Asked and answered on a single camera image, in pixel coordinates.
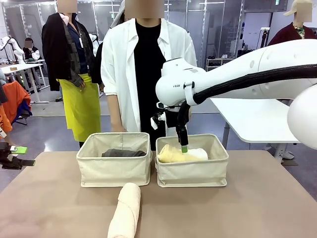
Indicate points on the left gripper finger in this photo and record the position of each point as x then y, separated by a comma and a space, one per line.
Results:
19, 149
26, 162

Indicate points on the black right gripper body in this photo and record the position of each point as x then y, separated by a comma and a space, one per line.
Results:
171, 119

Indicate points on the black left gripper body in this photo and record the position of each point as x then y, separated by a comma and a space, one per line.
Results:
5, 155

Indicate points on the yellow towel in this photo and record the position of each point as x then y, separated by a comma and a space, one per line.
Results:
171, 155

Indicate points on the white towel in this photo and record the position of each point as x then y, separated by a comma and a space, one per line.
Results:
200, 154

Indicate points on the grey towel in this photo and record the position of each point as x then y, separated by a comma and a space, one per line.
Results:
123, 153

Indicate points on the person's right forearm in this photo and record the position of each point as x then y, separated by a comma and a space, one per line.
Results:
114, 111

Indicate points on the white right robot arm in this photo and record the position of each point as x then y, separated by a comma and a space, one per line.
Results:
247, 74

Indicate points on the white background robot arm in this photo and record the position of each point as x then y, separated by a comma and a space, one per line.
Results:
11, 47

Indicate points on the person's right hand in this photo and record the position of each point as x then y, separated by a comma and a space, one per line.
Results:
119, 128

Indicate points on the cream fabric basket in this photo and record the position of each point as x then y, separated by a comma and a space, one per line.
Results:
192, 172
114, 168

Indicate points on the orange jacket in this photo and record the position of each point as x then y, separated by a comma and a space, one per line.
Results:
15, 101

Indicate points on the person in white shirt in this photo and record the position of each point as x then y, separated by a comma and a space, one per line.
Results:
138, 74

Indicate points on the white side table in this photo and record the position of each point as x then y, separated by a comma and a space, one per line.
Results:
255, 119

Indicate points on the white background desk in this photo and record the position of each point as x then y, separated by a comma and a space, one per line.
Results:
22, 67

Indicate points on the rolled cream towel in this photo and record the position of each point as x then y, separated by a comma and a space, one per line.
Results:
127, 210

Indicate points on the seated background person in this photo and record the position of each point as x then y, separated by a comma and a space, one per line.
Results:
31, 50

